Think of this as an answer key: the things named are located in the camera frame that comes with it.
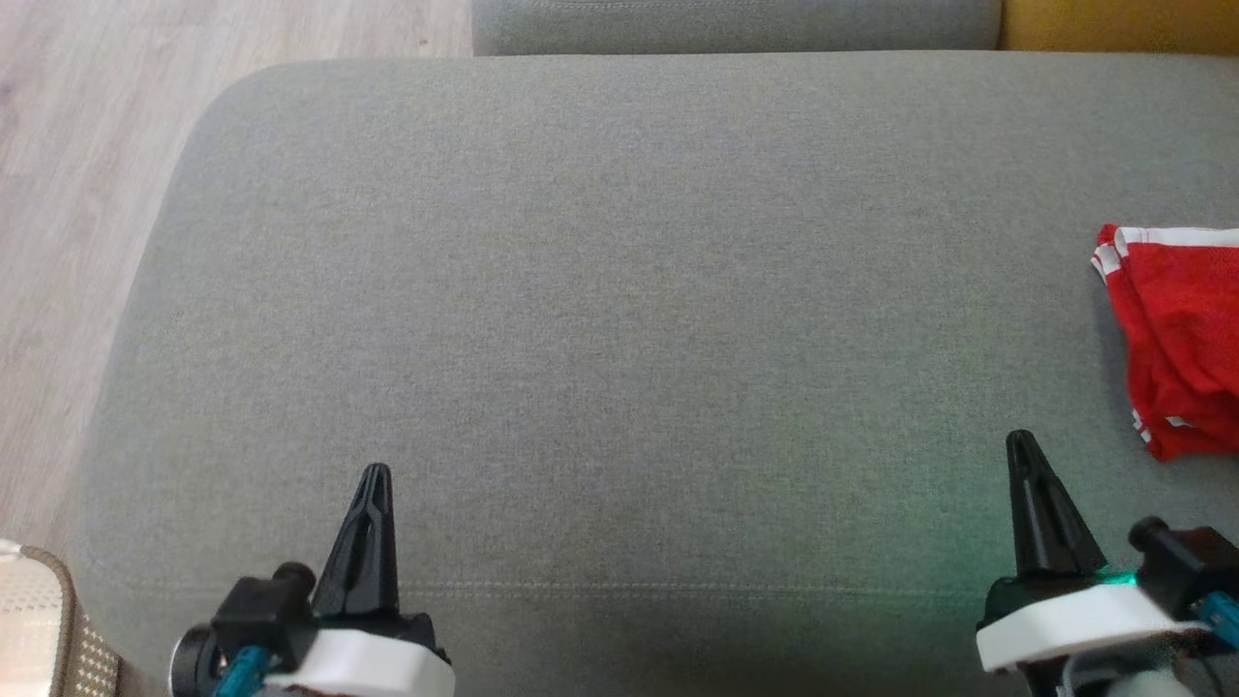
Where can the red shorts white stripes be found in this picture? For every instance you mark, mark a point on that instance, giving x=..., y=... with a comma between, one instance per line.
x=1176, y=300

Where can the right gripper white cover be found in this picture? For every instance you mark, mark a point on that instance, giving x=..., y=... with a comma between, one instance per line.
x=1074, y=624

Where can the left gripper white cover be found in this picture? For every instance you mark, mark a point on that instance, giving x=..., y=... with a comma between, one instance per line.
x=368, y=663

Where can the beige woven laundry basket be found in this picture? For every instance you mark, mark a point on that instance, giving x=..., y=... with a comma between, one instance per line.
x=44, y=629

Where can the grey sofa back cushion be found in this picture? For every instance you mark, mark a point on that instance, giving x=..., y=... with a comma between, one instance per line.
x=736, y=24

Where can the yellow cushion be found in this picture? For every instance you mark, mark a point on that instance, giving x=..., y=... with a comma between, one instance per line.
x=1123, y=24

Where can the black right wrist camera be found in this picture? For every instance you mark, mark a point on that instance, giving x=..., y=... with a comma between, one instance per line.
x=1186, y=571

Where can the grey fabric sofa seat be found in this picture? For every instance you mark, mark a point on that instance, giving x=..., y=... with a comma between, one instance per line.
x=619, y=319

